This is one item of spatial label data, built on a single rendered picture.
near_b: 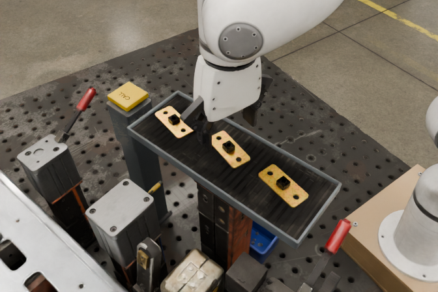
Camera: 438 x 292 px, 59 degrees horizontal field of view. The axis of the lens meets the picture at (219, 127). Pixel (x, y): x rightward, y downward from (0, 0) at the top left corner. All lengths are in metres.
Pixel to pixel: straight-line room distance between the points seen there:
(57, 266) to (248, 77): 0.49
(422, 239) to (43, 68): 2.62
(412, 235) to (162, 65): 1.12
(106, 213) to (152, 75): 0.98
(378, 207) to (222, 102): 0.68
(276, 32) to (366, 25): 3.05
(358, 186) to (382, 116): 1.37
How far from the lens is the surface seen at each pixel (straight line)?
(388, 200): 1.16
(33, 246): 0.85
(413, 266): 1.06
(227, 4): 0.41
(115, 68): 1.68
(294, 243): 0.60
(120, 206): 0.70
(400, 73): 3.01
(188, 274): 0.66
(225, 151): 0.69
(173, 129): 0.73
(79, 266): 0.79
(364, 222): 1.10
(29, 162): 0.89
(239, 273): 0.64
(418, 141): 2.55
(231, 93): 0.57
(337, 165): 1.32
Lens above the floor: 1.68
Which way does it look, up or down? 46 degrees down
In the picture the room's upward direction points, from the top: straight up
